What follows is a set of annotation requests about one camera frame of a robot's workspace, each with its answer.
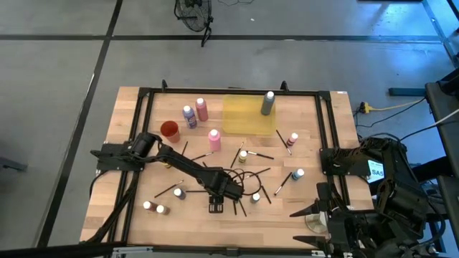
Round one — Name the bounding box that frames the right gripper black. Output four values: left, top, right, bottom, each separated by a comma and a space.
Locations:
288, 199, 363, 252

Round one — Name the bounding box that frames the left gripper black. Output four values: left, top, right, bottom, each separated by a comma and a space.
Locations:
204, 171, 245, 214

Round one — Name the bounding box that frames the large light pink paint bottle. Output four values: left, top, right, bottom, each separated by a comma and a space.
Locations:
207, 128, 222, 153

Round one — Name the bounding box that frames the large purple paint bottle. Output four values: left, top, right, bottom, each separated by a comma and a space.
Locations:
181, 105, 199, 130

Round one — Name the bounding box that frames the large rose paint bottle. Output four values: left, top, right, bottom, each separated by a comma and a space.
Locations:
194, 97, 209, 123

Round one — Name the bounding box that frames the large gray paint bottle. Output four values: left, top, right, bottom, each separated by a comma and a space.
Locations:
260, 90, 276, 117

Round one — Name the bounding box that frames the small pink paint bottle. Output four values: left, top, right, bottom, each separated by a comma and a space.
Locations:
285, 132, 300, 148

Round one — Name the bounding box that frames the white SA5 label sign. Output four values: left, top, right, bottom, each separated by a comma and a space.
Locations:
367, 160, 385, 184

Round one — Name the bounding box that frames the orange plastic cup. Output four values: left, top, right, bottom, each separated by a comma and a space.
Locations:
159, 120, 181, 144

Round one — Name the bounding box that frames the yellow translucent plastic bin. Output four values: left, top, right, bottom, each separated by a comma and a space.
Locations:
222, 94, 278, 136

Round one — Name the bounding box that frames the black desk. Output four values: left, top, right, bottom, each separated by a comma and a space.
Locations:
425, 67, 459, 216

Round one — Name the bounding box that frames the black floor fan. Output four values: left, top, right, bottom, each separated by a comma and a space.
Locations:
174, 0, 214, 48

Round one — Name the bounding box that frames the gray stand foot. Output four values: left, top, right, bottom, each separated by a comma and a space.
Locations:
0, 156, 29, 173

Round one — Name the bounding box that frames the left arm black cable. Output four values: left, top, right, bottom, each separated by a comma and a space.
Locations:
218, 167, 262, 197

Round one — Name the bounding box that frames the yellow power strip with cable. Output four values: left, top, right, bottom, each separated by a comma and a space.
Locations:
359, 97, 426, 115

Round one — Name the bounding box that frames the black floor cable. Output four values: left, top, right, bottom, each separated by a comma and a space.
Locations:
353, 107, 427, 130

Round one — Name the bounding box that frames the white floor cable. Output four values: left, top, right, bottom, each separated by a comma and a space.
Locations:
425, 107, 459, 132

